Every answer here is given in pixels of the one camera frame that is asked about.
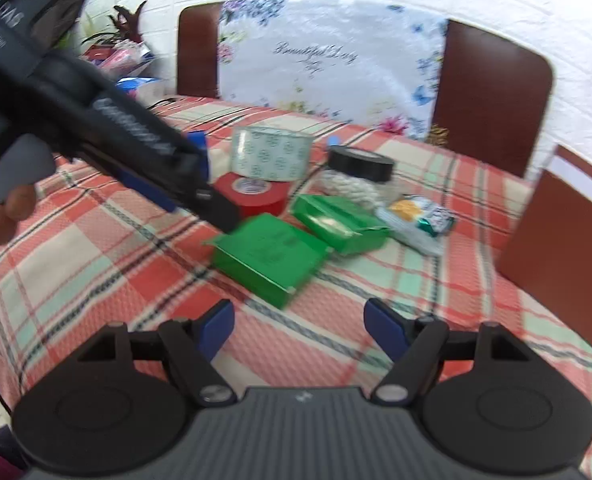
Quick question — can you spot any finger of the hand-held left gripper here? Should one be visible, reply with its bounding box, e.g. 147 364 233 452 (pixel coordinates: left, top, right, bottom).
83 152 241 235
178 131 212 187

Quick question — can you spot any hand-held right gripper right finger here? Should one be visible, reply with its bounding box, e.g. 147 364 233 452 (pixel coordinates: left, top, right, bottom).
364 298 533 408

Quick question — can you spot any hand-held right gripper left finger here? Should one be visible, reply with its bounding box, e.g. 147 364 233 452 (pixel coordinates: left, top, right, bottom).
76 299 238 408

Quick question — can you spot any large green box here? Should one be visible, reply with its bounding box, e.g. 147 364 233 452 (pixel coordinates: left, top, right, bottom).
210 212 335 310

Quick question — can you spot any clear patterned tape roll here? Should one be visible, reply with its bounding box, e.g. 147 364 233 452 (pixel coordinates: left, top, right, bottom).
230 126 313 184

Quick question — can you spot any person's left hand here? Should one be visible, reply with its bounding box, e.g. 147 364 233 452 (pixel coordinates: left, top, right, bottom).
0 185 38 272

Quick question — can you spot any red tape roll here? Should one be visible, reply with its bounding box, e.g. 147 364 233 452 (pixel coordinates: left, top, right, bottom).
212 172 290 222

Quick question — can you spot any pink packet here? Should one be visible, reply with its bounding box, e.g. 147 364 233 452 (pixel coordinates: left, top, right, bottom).
95 42 153 80

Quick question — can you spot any blue tissue pack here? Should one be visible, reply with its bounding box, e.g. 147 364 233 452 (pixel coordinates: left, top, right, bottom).
116 76 161 100

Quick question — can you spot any dark red potted plant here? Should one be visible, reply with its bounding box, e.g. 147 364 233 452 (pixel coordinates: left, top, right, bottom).
80 4 150 47

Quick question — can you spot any snack packet in plastic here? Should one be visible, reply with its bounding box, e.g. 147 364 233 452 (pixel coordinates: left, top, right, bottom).
375 207 448 257

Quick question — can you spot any small green box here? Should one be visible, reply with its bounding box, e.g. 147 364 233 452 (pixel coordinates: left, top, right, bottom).
291 194 392 257

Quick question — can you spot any green yellow snack packet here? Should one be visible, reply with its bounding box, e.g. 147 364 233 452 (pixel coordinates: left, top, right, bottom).
388 195 457 239

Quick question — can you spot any plaid blanket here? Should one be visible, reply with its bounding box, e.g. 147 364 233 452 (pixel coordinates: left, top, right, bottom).
0 95 592 480

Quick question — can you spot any floral Beautiful Day pillow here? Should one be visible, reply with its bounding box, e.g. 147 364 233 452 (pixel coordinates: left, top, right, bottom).
217 0 450 142

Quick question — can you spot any black-lidded clear jar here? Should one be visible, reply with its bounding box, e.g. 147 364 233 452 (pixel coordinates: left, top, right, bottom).
321 145 395 211

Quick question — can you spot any brown cardboard box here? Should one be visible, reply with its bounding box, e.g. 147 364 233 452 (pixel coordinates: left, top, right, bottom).
497 144 592 357

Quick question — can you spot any brown wooden headboard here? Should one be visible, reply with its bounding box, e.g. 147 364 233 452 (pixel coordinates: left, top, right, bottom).
177 2 555 179

